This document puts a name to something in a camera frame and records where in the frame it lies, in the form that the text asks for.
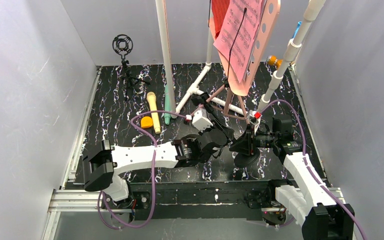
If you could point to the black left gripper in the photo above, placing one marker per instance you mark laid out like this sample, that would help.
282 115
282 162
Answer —
219 133

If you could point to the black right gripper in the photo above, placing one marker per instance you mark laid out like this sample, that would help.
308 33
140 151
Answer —
249 140

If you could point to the black round-base mic stand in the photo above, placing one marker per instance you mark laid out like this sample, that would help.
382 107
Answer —
240 160

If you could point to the pink sheet music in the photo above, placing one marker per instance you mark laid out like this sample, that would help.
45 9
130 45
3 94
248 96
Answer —
238 34

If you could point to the black tripod shock mount stand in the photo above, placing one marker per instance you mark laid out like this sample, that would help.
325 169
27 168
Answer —
122 45

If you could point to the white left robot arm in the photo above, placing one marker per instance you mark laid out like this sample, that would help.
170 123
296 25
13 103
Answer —
103 164

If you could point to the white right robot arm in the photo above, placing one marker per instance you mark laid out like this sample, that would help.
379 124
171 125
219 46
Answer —
320 214

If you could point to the orange tape measure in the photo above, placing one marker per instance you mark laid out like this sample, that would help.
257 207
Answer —
146 122

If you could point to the orange microphone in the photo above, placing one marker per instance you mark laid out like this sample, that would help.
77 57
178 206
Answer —
272 60

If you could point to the red folder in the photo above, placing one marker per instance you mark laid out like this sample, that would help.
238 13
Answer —
219 9

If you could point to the blue tube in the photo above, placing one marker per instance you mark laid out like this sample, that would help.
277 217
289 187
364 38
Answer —
297 29

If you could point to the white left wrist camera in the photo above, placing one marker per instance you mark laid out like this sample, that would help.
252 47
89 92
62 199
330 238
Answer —
199 119

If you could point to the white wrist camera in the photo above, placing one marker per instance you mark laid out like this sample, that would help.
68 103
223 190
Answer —
199 119
254 118

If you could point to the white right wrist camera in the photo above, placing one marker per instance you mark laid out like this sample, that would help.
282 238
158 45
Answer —
254 118

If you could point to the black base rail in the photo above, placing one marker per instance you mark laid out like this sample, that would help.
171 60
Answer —
246 199

